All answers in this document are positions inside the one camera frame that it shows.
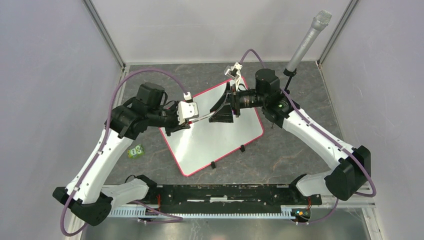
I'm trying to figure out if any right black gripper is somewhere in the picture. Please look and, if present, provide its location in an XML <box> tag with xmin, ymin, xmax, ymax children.
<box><xmin>209</xmin><ymin>82</ymin><xmax>267</xmax><ymax>124</ymax></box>

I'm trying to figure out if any red capped whiteboard marker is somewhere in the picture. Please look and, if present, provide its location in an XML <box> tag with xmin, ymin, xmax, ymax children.
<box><xmin>188</xmin><ymin>112</ymin><xmax>214</xmax><ymax>125</ymax></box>

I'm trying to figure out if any white board with pink rim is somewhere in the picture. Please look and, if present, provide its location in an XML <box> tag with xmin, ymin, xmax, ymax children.
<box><xmin>158</xmin><ymin>76</ymin><xmax>265</xmax><ymax>177</ymax></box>

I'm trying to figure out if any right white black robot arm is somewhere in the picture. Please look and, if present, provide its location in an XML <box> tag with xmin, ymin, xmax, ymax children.
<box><xmin>208</xmin><ymin>66</ymin><xmax>376</xmax><ymax>204</ymax></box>

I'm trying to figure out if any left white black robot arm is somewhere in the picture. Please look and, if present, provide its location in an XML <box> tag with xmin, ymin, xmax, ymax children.
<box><xmin>52</xmin><ymin>82</ymin><xmax>199</xmax><ymax>226</ymax></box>

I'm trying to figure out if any small green eraser toy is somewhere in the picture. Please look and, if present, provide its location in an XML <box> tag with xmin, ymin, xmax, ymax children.
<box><xmin>127</xmin><ymin>144</ymin><xmax>145</xmax><ymax>159</ymax></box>

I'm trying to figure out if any black microphone tripod stand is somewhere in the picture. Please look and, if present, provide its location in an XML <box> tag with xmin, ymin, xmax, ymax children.
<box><xmin>271</xmin><ymin>69</ymin><xmax>297</xmax><ymax>129</ymax></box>

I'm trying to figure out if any silver microphone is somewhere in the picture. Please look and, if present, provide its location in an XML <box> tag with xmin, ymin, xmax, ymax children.
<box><xmin>284</xmin><ymin>10</ymin><xmax>332</xmax><ymax>73</ymax></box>

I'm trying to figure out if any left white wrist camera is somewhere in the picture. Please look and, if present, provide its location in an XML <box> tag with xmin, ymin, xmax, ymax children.
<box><xmin>177</xmin><ymin>101</ymin><xmax>199</xmax><ymax>125</ymax></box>

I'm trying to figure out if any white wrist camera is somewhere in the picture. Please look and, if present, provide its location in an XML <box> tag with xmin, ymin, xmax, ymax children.
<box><xmin>177</xmin><ymin>101</ymin><xmax>199</xmax><ymax>125</ymax></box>
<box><xmin>224</xmin><ymin>62</ymin><xmax>243</xmax><ymax>89</ymax></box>

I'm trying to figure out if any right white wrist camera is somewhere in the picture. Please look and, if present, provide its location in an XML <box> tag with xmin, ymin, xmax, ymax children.
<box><xmin>224</xmin><ymin>62</ymin><xmax>243</xmax><ymax>89</ymax></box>

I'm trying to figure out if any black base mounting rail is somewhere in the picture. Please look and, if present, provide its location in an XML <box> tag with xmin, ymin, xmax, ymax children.
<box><xmin>141</xmin><ymin>184</ymin><xmax>322</xmax><ymax>214</ymax></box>

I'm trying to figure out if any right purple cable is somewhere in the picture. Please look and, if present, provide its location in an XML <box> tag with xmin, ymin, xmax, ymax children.
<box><xmin>239</xmin><ymin>48</ymin><xmax>378</xmax><ymax>225</ymax></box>

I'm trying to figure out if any purple cable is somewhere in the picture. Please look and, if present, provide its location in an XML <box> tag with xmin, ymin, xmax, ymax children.
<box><xmin>239</xmin><ymin>48</ymin><xmax>378</xmax><ymax>225</ymax></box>
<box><xmin>59</xmin><ymin>68</ymin><xmax>193</xmax><ymax>237</ymax></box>

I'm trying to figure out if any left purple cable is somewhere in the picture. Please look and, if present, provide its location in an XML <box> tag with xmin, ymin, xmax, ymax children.
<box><xmin>59</xmin><ymin>68</ymin><xmax>193</xmax><ymax>237</ymax></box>

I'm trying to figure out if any white slotted cable duct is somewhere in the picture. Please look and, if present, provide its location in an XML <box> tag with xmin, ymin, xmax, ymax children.
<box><xmin>108</xmin><ymin>206</ymin><xmax>295</xmax><ymax>220</ymax></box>

